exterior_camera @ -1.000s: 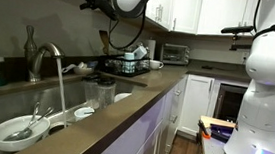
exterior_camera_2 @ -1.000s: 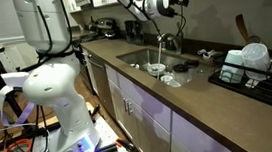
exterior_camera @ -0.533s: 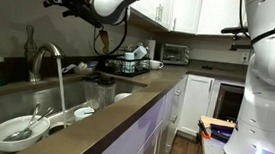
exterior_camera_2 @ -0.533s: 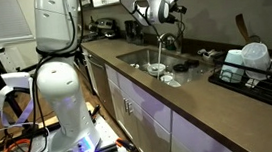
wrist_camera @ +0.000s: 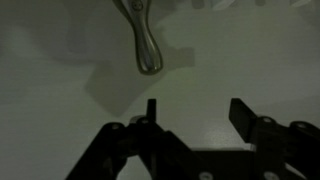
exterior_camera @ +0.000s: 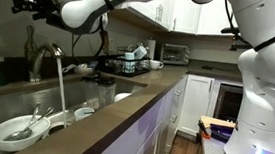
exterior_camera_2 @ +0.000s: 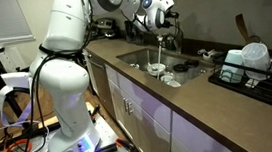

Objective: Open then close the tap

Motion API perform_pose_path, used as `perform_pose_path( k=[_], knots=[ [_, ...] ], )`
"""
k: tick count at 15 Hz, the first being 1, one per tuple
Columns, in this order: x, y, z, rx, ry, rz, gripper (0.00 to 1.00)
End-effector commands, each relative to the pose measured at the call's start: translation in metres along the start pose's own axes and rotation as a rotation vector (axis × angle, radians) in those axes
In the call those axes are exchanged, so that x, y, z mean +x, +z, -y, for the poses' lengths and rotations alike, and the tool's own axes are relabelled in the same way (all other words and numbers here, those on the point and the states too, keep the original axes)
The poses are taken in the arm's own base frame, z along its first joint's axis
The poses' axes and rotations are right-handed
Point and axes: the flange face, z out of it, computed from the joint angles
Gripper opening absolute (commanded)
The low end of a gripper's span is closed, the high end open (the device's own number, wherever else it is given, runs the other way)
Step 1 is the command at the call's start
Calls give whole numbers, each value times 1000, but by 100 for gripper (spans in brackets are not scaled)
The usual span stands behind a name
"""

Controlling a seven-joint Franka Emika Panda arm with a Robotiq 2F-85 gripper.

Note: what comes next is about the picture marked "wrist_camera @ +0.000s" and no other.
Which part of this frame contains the silver tap handle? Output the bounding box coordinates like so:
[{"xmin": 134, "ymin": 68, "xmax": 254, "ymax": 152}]
[{"xmin": 112, "ymin": 0, "xmax": 164, "ymax": 75}]

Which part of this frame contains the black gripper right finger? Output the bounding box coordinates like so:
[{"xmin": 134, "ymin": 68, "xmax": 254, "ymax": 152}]
[{"xmin": 228, "ymin": 97, "xmax": 320, "ymax": 180}]

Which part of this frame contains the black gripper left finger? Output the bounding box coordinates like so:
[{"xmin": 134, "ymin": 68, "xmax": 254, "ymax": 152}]
[{"xmin": 65, "ymin": 98, "xmax": 203, "ymax": 180}]

